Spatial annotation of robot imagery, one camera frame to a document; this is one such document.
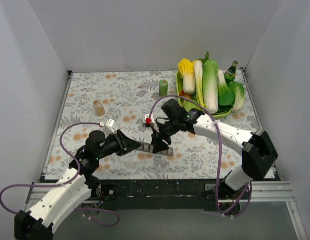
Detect clear pill bottle gold capsules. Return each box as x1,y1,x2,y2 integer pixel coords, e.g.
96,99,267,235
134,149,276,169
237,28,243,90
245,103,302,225
93,100,105,117

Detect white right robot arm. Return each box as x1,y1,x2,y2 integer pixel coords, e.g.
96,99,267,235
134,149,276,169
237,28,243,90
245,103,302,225
143,99,278,199

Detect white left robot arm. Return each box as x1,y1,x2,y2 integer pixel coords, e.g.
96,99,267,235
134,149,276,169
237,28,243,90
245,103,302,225
14,130,141,240

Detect small round green cabbage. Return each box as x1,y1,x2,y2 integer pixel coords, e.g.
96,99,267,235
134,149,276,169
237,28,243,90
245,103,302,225
182,100,198,112

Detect green plastic basin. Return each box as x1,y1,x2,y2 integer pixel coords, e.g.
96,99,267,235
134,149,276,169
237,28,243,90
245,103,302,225
176,72,232,119

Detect brown mushroom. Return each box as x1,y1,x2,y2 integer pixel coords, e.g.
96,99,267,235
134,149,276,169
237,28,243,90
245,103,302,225
181,93,192,100

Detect green cylindrical container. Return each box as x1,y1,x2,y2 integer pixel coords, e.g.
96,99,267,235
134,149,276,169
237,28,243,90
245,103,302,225
159,79,168,97

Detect floral tablecloth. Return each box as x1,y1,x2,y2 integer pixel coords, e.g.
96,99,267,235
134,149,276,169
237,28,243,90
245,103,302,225
44,69,275,180

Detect yellow napa cabbage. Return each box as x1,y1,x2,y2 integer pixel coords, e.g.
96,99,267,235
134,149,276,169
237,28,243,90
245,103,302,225
177,58,196,95

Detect bok choy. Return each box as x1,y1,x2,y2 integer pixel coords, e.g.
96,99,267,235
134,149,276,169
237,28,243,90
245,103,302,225
218,70,235,106

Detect white green leek stalk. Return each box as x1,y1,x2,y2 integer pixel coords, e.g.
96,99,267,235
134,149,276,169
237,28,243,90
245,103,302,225
193,60,205,107

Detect large green napa cabbage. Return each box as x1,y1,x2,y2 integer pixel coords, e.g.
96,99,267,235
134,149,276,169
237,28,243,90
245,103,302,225
202,59,218,114

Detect green Perrier glass bottle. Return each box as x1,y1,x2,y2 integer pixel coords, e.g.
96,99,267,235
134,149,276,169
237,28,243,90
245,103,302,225
224,60,238,84

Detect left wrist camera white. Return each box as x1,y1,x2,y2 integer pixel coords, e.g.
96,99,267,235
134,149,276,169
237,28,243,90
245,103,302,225
102,118,115,136

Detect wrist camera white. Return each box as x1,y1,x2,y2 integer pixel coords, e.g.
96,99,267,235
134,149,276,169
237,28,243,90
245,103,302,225
142,114,158,131
102,118,115,136

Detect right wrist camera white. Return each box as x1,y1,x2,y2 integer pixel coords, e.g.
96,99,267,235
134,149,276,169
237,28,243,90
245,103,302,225
142,114,158,131

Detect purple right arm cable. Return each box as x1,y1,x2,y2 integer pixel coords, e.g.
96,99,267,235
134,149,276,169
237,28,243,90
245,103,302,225
149,94,253,217

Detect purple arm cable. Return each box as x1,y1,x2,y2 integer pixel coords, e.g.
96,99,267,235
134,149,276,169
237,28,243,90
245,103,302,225
149,94,253,217
0,121,120,228

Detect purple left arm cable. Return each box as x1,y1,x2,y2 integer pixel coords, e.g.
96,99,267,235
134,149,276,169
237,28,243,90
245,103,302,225
0,121,120,228

